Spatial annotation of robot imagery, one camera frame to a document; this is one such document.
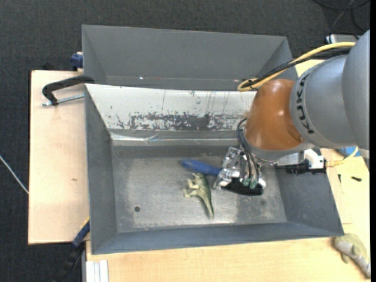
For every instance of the pale green glove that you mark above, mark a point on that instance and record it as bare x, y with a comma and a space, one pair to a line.
354, 250

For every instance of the black cylinder on white bracket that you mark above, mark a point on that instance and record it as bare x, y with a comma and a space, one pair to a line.
305, 165

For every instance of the small black screw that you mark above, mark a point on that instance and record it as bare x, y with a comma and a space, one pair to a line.
357, 179

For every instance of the grey metal bin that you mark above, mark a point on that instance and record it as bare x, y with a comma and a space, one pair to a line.
164, 187

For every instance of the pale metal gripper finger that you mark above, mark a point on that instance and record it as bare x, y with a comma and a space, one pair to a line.
227, 174
219, 184

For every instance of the pale wood board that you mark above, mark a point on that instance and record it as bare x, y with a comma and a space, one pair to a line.
58, 157

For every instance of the green toy dinosaur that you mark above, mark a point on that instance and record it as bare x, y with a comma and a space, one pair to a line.
202, 191

